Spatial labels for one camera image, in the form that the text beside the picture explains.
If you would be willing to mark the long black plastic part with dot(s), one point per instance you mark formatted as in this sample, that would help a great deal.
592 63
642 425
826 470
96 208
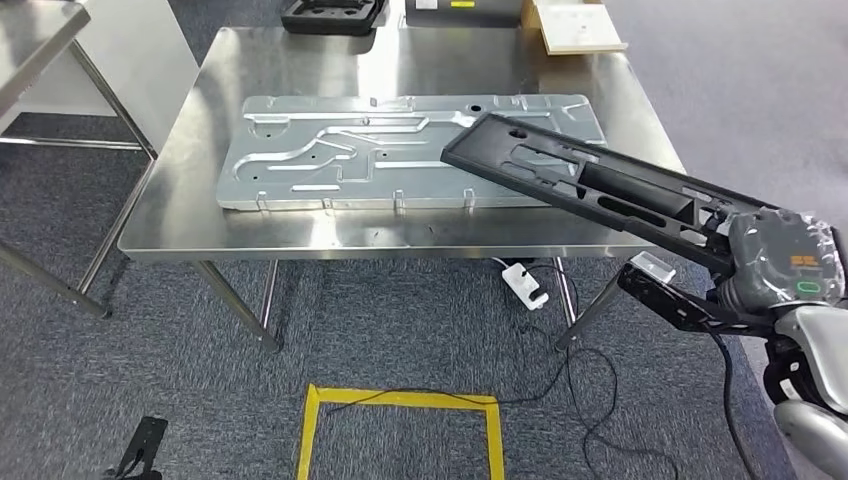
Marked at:
596 182

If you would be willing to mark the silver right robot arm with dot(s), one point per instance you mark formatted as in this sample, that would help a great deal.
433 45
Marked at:
821 371

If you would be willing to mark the stainless steel workbench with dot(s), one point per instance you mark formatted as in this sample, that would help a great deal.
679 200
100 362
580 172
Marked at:
371 232

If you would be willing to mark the white power strip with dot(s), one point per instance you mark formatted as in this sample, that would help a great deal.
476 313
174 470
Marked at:
524 285

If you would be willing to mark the stamped sheet metal panel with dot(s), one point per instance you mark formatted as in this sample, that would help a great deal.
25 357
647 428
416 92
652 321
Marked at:
344 152

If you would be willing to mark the yellow floor tape square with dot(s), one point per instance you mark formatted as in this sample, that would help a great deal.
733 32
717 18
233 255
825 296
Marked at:
397 399

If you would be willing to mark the grey flat box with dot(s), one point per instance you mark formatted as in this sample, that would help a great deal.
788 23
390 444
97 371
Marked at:
464 14

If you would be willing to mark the white label sticker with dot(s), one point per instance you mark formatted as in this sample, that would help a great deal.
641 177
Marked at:
425 4

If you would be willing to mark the yellow label sticker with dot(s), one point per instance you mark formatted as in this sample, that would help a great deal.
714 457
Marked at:
462 3

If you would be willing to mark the black foam tool case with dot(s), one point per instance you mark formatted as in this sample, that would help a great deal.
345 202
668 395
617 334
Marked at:
331 16

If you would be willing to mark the brown cardboard box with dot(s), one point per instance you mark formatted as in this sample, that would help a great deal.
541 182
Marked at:
528 13

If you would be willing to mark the stainless steel table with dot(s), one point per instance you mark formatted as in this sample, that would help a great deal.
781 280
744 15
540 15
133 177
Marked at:
33 40

